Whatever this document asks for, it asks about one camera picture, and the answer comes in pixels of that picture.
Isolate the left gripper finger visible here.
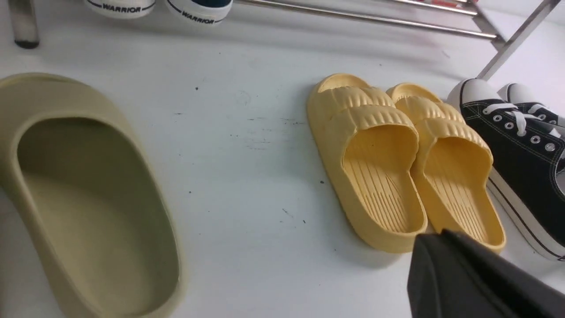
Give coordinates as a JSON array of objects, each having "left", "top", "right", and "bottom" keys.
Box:
[{"left": 407, "top": 229, "right": 565, "bottom": 318}]

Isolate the navy canvas shoe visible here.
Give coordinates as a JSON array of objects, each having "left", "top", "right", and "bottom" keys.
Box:
[
  {"left": 83, "top": 0, "right": 157, "bottom": 19},
  {"left": 166, "top": 0, "right": 234, "bottom": 27}
]

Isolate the stainless steel shoe rack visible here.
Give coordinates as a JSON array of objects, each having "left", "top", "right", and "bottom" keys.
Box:
[{"left": 8, "top": 0, "right": 559, "bottom": 78}]

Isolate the yellow slipper right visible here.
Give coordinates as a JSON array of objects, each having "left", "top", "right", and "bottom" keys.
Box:
[{"left": 387, "top": 83, "right": 506, "bottom": 254}]

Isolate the yellow slipper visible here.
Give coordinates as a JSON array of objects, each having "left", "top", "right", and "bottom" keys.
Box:
[
  {"left": 387, "top": 83, "right": 506, "bottom": 254},
  {"left": 306, "top": 74, "right": 428, "bottom": 254}
]

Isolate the black canvas sneaker left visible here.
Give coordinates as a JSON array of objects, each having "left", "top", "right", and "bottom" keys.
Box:
[{"left": 447, "top": 78, "right": 565, "bottom": 261}]

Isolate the black canvas sneaker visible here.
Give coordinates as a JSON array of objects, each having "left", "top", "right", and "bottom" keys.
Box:
[
  {"left": 447, "top": 78, "right": 565, "bottom": 261},
  {"left": 497, "top": 83, "right": 565, "bottom": 127}
]

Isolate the yellow slipper left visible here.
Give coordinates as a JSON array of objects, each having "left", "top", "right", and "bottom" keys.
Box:
[{"left": 306, "top": 74, "right": 428, "bottom": 254}]

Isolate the black canvas sneaker right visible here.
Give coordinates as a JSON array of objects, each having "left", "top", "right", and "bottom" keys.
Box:
[{"left": 497, "top": 83, "right": 565, "bottom": 127}]

